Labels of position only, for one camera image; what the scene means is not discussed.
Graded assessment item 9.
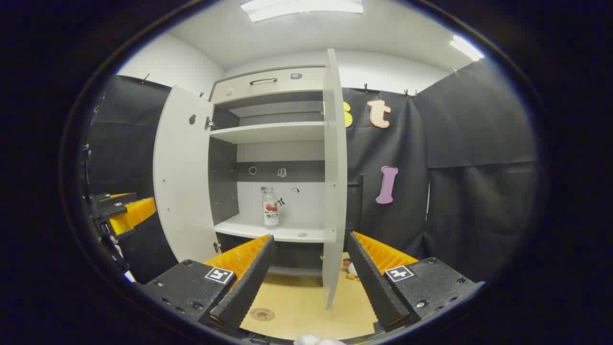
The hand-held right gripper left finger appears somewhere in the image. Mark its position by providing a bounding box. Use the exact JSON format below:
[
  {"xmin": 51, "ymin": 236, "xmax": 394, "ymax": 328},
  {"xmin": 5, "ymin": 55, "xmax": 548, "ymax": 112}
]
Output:
[{"xmin": 141, "ymin": 234, "xmax": 276, "ymax": 331}]

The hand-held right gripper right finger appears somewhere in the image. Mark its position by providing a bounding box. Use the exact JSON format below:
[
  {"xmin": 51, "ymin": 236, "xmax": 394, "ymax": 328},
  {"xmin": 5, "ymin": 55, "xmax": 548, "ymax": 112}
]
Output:
[{"xmin": 347, "ymin": 231, "xmax": 485, "ymax": 333}]

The grey cabinet door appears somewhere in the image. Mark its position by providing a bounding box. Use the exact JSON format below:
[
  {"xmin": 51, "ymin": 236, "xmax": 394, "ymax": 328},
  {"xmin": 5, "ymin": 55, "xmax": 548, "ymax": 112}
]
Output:
[
  {"xmin": 322, "ymin": 48, "xmax": 364, "ymax": 310},
  {"xmin": 153, "ymin": 85, "xmax": 216, "ymax": 264}
]

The clear bottle red label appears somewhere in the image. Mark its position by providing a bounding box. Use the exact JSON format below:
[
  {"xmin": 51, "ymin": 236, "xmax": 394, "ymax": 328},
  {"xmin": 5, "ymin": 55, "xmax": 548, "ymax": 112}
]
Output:
[{"xmin": 261, "ymin": 186, "xmax": 280, "ymax": 227}]

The grey cabinet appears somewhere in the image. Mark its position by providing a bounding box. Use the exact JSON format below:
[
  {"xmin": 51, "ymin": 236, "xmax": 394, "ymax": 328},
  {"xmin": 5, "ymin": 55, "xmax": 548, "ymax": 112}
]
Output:
[{"xmin": 153, "ymin": 48, "xmax": 364, "ymax": 310}]

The grey cabinet drawer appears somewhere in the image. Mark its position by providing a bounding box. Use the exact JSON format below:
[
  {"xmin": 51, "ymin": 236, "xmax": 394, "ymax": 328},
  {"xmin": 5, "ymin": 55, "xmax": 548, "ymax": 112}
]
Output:
[{"xmin": 211, "ymin": 66, "xmax": 327, "ymax": 104}]

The penguin plush toy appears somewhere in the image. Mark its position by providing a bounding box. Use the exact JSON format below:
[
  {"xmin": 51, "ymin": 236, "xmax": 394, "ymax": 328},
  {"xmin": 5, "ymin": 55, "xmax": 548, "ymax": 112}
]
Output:
[{"xmin": 341, "ymin": 258, "xmax": 360, "ymax": 281}]

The black backdrop cloth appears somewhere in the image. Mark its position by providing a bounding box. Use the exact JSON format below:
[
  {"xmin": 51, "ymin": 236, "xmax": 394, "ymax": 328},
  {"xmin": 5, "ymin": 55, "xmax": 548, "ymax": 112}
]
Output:
[{"xmin": 85, "ymin": 57, "xmax": 538, "ymax": 284}]

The small ceiling light panel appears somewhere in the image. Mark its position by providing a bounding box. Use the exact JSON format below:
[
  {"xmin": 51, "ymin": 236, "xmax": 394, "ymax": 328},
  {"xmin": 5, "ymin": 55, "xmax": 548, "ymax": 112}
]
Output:
[{"xmin": 449, "ymin": 34, "xmax": 484, "ymax": 61}]

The large ceiling light panel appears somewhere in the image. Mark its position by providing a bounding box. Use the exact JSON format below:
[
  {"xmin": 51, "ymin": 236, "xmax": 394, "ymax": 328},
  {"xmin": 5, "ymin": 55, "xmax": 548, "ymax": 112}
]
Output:
[{"xmin": 239, "ymin": 0, "xmax": 363, "ymax": 23}]

